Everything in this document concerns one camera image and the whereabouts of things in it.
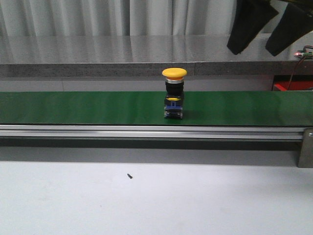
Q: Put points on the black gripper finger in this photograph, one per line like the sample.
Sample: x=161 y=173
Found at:
x=250 y=17
x=296 y=22

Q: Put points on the yellow mushroom push button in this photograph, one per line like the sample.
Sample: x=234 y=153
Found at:
x=174 y=82

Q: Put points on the small green circuit board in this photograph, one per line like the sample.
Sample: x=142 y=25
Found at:
x=303 y=54

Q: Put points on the red plastic tray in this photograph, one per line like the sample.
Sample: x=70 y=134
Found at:
x=294 y=86

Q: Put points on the green conveyor belt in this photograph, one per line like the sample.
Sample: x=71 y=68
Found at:
x=293 y=108

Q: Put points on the white curtain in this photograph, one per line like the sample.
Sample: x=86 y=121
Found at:
x=116 y=17

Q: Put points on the grey stone counter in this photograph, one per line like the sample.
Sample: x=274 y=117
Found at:
x=125 y=56

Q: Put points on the metal conveyor support bracket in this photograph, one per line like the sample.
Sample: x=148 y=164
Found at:
x=306 y=154

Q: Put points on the aluminium conveyor frame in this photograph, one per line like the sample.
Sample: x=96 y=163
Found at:
x=154 y=132

